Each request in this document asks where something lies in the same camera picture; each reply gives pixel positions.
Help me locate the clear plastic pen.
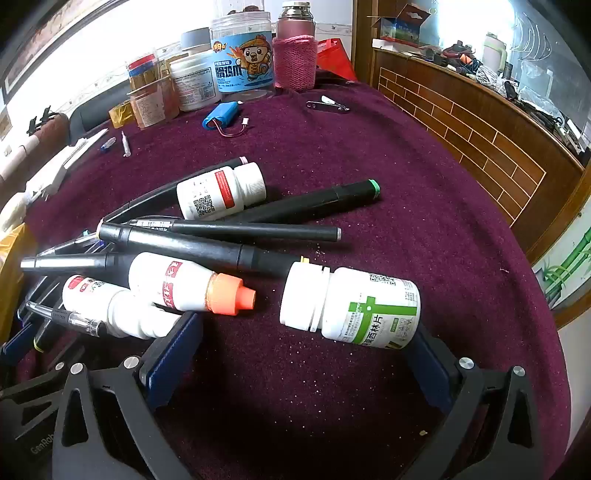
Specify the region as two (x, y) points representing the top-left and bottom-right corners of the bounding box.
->
(36, 233), (100, 257)

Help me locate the thin black pen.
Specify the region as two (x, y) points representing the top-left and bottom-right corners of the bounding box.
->
(128, 219), (343, 242)

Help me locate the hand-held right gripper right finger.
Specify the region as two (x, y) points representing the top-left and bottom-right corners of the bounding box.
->
(397, 323), (543, 480)

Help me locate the blue battery pack with wire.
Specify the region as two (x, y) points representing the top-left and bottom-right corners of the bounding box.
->
(202, 102), (253, 138)

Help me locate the open cardboard box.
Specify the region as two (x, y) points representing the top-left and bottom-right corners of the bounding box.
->
(368, 3), (433, 48)

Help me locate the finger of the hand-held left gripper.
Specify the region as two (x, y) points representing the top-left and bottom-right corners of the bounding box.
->
(0, 320), (65, 405)

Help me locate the white cup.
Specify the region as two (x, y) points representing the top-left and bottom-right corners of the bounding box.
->
(482, 32), (509, 73)

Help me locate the black marker pale blue cap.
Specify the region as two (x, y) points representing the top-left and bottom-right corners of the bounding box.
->
(20, 252), (136, 278)

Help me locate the metal nail clipper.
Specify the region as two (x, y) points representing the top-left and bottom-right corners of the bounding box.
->
(305, 95), (351, 113)

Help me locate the white bottle green label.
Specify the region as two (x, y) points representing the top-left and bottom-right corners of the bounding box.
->
(280, 262), (422, 350)

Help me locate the black marker pink cap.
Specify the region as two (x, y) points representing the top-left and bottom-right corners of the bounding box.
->
(103, 156), (249, 223)

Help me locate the black marker green cap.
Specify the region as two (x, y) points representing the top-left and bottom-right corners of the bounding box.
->
(230, 178), (380, 223)

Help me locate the bamboo print panel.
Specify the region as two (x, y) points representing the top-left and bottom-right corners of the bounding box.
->
(531, 225), (591, 311)

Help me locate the pink flask with knit sleeve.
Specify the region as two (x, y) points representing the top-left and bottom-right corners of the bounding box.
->
(272, 1), (320, 91)

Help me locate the red bag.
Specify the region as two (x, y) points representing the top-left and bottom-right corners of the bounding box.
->
(316, 38), (359, 82)

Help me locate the clear ballpoint pen black grip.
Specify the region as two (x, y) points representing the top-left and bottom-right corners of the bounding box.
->
(25, 300), (110, 338)

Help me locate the white plastic power strip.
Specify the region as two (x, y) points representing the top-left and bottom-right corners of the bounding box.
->
(25, 128), (110, 204)

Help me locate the grey chair back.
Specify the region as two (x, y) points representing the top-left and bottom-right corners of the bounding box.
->
(69, 83), (136, 136)

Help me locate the white pill bottle red stripe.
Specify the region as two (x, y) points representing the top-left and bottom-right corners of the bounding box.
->
(176, 162), (267, 221)

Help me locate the wooden counter brick pattern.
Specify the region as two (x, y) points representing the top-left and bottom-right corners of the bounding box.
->
(371, 45), (588, 265)

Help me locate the white bottle orange cap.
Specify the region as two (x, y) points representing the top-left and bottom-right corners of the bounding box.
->
(128, 252), (257, 317)

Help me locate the white plastic jar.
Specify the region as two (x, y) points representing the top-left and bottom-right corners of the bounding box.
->
(169, 50), (221, 112)

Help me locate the yellow sachet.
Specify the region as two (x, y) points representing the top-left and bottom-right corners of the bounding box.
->
(158, 55), (179, 91)

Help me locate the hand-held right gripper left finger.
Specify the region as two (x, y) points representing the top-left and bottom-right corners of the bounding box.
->
(52, 311), (204, 480)

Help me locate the jar with red blue lid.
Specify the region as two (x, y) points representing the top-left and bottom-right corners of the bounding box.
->
(126, 54), (160, 91)

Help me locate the clear plastic cup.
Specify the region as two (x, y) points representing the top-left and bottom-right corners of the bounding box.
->
(126, 76), (181, 130)

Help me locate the pile of tools and cables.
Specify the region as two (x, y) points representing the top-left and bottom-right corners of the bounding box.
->
(431, 39), (588, 154)

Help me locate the maroon tablecloth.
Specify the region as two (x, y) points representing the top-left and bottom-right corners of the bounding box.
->
(18, 79), (571, 480)

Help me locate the small white bottle red label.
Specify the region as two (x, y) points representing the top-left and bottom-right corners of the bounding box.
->
(62, 275), (182, 340)

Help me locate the white cloth lump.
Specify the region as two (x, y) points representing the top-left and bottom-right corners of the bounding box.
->
(0, 191), (29, 232)

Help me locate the thick black marker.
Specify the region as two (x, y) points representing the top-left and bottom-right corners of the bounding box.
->
(97, 222), (309, 278)

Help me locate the brown bolster roll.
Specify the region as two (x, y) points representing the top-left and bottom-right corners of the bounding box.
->
(0, 111), (71, 186)

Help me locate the clear jar blue cartoon label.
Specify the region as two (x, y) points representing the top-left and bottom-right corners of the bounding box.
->
(209, 11), (277, 103)

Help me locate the yellow cardboard box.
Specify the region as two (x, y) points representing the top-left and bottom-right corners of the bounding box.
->
(0, 223), (38, 343)

